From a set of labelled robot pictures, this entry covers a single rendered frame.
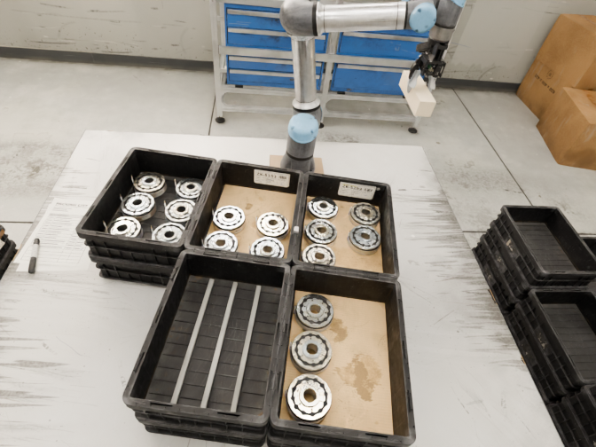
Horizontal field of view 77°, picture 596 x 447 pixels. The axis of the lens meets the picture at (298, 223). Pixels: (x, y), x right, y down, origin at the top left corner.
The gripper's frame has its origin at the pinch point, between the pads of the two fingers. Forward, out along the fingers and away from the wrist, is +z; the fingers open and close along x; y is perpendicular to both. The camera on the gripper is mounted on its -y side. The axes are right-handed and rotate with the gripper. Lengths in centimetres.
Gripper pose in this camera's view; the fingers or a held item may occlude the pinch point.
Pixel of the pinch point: (417, 90)
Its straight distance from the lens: 159.4
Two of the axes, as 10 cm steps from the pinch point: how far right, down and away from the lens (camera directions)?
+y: 0.6, 7.4, -6.7
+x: 9.9, 0.2, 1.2
